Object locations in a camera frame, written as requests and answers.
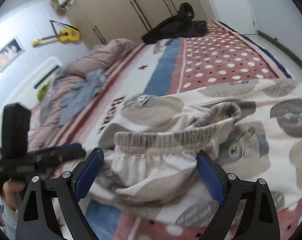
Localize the cartoon print pajama pants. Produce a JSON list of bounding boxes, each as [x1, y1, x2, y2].
[[89, 77, 302, 227]]

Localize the black clothing pile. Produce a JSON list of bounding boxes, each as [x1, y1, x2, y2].
[[142, 2, 208, 44]]

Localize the person's left hand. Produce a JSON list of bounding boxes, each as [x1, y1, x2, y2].
[[2, 179, 25, 212]]

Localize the grey blue shirt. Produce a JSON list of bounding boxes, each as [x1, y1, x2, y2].
[[59, 69, 107, 126]]

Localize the green cloth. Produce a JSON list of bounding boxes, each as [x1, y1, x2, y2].
[[37, 83, 50, 102]]

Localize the white headboard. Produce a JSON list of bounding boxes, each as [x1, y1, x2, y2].
[[0, 57, 63, 145]]

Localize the pink striped duvet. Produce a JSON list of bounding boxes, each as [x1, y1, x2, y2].
[[28, 38, 136, 151]]

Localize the yellow ukulele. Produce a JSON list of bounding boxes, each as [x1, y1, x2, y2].
[[31, 20, 81, 47]]

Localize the wooden wardrobe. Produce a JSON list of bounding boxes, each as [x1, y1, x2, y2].
[[47, 0, 209, 51]]

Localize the striped dotted fleece bed blanket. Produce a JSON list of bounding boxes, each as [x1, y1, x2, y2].
[[27, 19, 302, 240]]

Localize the white door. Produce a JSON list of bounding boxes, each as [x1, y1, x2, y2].
[[203, 0, 256, 35]]

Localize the framed wall photo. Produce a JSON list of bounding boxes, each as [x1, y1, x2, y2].
[[0, 37, 24, 72]]

